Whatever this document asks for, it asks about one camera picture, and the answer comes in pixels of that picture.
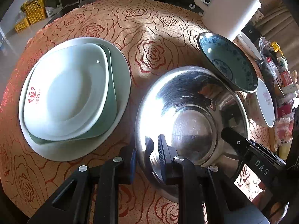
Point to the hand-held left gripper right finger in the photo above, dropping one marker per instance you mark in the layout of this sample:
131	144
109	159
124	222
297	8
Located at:
162	154

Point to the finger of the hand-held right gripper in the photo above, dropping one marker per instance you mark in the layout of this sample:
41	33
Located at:
236	141

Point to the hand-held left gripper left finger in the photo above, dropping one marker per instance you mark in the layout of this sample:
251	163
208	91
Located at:
133	163

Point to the wide stainless steel bowl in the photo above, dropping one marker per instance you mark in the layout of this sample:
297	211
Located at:
182	112

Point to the white ceramic bowl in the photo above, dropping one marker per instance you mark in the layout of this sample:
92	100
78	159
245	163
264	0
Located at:
264	102

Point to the green square plate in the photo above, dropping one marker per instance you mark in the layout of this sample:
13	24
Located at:
113	112

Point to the large white round plate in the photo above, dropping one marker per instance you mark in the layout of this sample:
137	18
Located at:
122	79

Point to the dark blue patterned bowl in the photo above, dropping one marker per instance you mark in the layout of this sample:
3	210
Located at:
222	56

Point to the white oval dish red logo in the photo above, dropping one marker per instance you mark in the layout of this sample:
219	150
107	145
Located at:
70	91

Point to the person's right hand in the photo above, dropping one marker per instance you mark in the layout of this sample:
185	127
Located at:
262	196

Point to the glass dome with rose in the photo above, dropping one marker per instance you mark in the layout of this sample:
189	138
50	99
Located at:
283	130

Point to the red and white box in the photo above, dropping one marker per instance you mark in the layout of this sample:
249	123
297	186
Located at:
286	78

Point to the white tape roll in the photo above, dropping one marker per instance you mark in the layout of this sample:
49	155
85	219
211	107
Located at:
283	64

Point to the small white plate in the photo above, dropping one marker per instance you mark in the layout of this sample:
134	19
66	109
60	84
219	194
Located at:
250	46

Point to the yellow plastic toy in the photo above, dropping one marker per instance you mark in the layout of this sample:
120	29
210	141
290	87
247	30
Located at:
275	46

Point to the rose-pattern tablecloth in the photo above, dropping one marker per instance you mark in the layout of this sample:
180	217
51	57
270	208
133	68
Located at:
151	28

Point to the beige curtain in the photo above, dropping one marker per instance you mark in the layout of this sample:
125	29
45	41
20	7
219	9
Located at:
275	18

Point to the white plastic basket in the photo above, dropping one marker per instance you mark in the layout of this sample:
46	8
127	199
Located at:
51	11

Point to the yellow plastic crate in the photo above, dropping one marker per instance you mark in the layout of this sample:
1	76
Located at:
37	16
33	4
22	25

